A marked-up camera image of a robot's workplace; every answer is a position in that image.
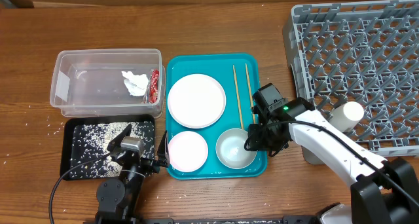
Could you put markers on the teal plastic serving tray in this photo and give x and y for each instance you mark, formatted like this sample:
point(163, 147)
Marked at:
point(219, 66)

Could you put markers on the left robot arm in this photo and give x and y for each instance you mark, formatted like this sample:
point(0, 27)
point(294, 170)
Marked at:
point(117, 197)

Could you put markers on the clear plastic waste bin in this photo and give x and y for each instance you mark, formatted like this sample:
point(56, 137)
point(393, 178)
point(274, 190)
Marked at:
point(89, 83)

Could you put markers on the large white round plate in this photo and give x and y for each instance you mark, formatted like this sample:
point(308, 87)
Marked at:
point(196, 101)

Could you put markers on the white tissue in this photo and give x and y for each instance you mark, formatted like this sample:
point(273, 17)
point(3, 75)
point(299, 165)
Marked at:
point(136, 84)

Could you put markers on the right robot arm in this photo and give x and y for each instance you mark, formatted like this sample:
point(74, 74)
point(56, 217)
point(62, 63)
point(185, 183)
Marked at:
point(381, 191)

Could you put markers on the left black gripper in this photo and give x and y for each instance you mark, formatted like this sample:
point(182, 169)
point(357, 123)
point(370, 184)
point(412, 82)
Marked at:
point(154, 165)

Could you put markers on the grey metal bowl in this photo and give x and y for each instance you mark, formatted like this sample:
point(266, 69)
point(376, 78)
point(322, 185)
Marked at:
point(230, 149)

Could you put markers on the black food waste tray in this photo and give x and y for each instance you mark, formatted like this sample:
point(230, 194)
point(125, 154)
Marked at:
point(87, 138)

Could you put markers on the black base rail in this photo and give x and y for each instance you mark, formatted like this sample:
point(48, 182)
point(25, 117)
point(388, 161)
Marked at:
point(288, 219)

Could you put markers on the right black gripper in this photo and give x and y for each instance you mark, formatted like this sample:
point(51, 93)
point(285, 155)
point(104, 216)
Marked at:
point(256, 145)

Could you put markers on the grey dishwasher rack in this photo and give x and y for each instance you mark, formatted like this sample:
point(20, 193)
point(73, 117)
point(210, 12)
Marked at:
point(364, 52)

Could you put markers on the white cup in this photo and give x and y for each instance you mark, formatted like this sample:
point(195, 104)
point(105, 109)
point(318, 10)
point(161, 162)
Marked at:
point(345, 117)

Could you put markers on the red snack wrapper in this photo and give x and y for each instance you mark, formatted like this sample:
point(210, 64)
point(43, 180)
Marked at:
point(151, 94)

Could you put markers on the wooden chopstick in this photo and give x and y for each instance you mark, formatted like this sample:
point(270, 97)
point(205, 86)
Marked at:
point(249, 90)
point(238, 98)

